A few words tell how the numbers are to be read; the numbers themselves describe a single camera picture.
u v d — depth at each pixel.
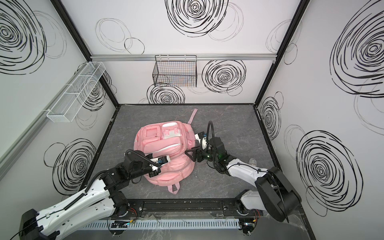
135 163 0.56
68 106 0.72
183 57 0.91
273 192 0.42
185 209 0.75
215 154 0.65
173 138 0.87
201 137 0.75
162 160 0.61
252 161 0.89
